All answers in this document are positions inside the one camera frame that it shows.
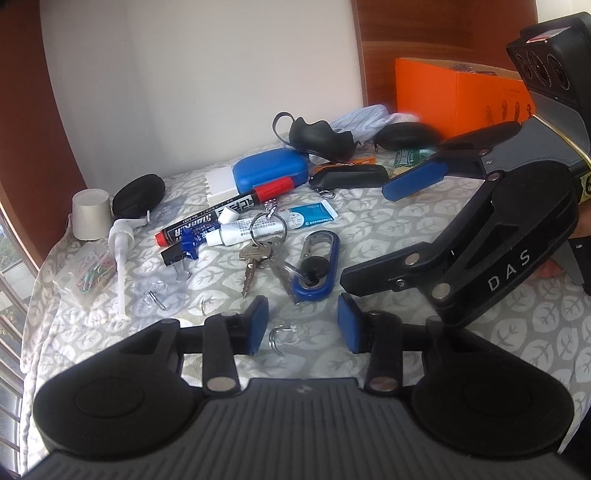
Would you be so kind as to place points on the person's right hand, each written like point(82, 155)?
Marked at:
point(547, 271)

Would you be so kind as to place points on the white ointment tube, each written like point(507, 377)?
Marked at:
point(231, 236)

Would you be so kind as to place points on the orange cardboard box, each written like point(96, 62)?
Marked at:
point(438, 97)

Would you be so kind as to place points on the brown wooden side panel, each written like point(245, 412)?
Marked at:
point(27, 92)

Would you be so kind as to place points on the grey cup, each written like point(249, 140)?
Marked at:
point(92, 217)

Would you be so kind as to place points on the small orange packet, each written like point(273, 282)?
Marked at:
point(362, 160)

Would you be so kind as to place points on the black oval zip pouch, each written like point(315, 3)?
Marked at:
point(401, 136)
point(138, 196)

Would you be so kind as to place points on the blue plastic clip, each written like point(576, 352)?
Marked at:
point(189, 242)

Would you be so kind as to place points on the black binder clip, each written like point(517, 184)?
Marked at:
point(173, 256)

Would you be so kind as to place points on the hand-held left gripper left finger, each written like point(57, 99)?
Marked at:
point(258, 323)

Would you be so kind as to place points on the white pump dispenser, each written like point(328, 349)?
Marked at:
point(121, 258)

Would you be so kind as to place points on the black round key head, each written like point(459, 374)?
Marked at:
point(314, 267)

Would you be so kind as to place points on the leaf print bedspread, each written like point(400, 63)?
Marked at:
point(392, 226)

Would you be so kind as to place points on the blue carabiner key holder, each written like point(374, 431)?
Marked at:
point(331, 258)

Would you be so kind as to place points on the white striped cloth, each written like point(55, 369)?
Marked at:
point(364, 117)

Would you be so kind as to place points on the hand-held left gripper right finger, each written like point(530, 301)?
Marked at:
point(348, 323)

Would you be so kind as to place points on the blue plastic case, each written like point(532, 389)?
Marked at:
point(268, 168)

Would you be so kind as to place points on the wooden headboard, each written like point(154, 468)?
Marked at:
point(415, 27)

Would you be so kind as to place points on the blue white tube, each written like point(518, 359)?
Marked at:
point(309, 214)

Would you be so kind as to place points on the black leather key case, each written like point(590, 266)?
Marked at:
point(346, 175)

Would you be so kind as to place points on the white ribbed block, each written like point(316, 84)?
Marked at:
point(221, 187)

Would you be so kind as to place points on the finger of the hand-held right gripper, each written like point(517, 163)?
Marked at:
point(392, 274)
point(415, 182)

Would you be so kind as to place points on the green printed packet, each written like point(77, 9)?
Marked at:
point(408, 157)

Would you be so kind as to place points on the clear box of paper clips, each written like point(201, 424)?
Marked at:
point(85, 274)

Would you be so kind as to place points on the black marker with red caps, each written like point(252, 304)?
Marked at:
point(217, 214)

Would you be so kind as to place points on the clear adhesive hook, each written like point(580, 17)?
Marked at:
point(284, 337)
point(154, 295)
point(208, 304)

